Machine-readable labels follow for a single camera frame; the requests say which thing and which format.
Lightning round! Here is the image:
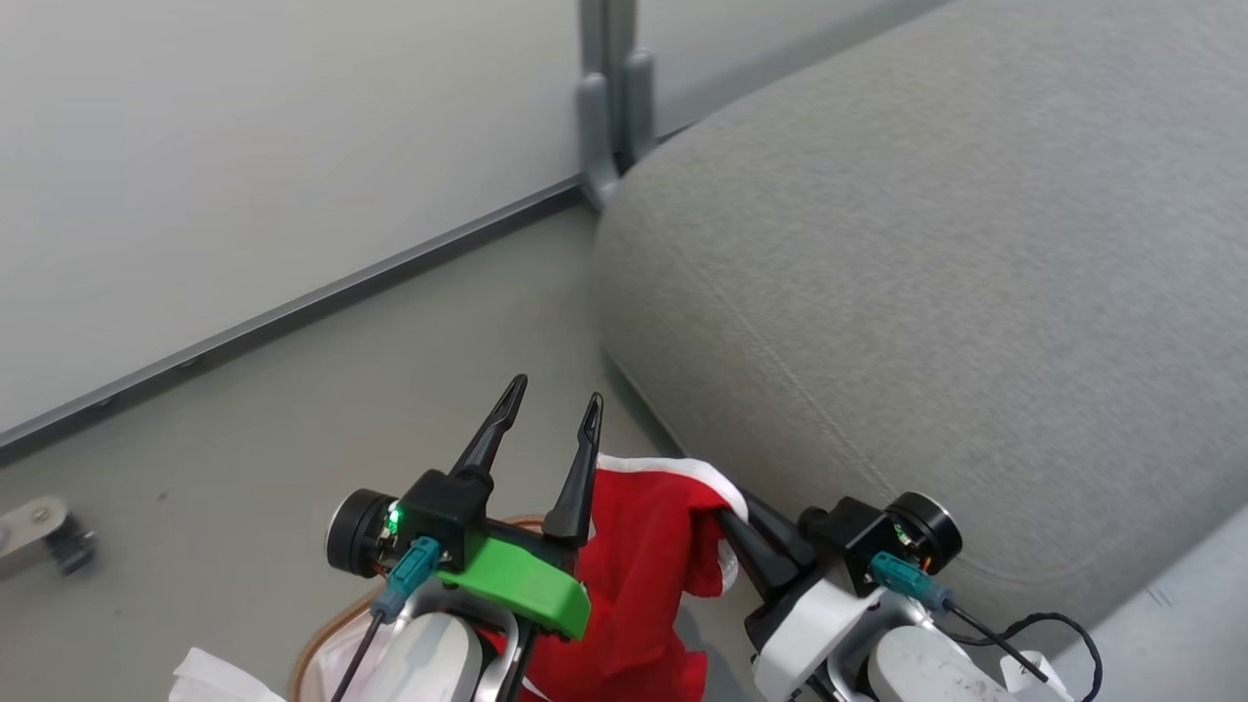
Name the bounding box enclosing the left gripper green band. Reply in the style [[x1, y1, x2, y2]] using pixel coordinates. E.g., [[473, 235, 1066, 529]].
[[326, 374, 605, 642]]

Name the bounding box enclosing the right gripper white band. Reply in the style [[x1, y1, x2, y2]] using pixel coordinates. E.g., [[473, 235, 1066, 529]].
[[719, 491, 964, 702]]

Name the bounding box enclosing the red garment with white trim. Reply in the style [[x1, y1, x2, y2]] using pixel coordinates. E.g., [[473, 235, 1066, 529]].
[[486, 453, 751, 702]]

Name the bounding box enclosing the brown laundry basket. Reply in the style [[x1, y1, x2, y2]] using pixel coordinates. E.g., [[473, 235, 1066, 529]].
[[289, 514, 547, 702]]

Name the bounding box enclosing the dark grey baseboard strip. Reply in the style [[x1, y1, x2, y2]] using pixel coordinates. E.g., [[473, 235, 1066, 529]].
[[0, 174, 588, 467]]

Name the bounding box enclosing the grey fabric sofa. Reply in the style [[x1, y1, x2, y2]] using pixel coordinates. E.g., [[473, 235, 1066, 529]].
[[591, 0, 1248, 702]]

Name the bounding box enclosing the white cloth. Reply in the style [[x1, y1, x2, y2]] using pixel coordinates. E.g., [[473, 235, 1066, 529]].
[[170, 645, 290, 702]]

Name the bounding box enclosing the metal caster with black wheel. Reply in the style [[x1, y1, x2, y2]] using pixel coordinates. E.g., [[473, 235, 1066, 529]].
[[0, 495, 99, 580]]

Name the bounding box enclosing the black right cable teal plug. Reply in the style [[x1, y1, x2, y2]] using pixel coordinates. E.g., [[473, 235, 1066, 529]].
[[870, 551, 1105, 702]]

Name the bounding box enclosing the black cable teal plug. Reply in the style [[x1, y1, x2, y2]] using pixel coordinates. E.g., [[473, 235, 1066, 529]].
[[870, 551, 1105, 702], [330, 535, 443, 702]]

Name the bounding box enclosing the black left cable teal plug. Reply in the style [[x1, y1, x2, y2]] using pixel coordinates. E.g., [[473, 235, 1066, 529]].
[[330, 535, 443, 702]]

